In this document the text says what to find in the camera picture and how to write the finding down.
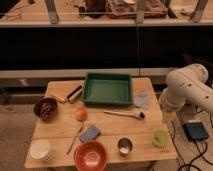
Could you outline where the black foot pedal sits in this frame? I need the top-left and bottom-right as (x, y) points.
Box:
(183, 122), (209, 141)

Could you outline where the red bowl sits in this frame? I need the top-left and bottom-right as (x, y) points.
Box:
(74, 141), (107, 171)

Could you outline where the yellow corn toy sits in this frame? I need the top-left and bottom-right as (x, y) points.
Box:
(51, 94), (66, 103)

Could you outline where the wooden folding table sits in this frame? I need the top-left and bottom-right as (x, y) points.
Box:
(25, 77), (177, 168)

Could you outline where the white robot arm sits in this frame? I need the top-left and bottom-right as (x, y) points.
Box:
(159, 63), (213, 113)

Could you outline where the stack of white bowls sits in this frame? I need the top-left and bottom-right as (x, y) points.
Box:
(29, 139), (53, 161)

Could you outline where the wooden spoon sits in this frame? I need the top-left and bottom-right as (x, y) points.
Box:
(66, 122), (84, 155)

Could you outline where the orange peach fruit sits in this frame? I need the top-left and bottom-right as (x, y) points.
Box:
(75, 107), (87, 121)

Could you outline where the black cable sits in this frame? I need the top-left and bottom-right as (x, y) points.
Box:
(169, 105), (213, 171)

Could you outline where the blue sponge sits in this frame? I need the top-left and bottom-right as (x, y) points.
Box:
(79, 125), (101, 143)

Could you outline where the wooden dish brush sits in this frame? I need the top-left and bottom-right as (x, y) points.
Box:
(104, 110), (145, 120)

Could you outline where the light blue towel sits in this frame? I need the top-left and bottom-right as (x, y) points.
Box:
(133, 90), (149, 108)

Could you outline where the dark bowl with nuts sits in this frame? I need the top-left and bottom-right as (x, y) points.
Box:
(34, 98), (57, 121)

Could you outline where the black and wood brush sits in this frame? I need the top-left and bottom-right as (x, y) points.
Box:
(67, 85), (82, 103)

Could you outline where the green plastic cup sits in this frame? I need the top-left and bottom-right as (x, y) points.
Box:
(152, 130), (169, 148)

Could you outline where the green plastic tray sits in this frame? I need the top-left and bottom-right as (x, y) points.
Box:
(81, 73), (133, 107)

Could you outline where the small metal cup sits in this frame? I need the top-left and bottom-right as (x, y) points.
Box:
(117, 138), (133, 156)

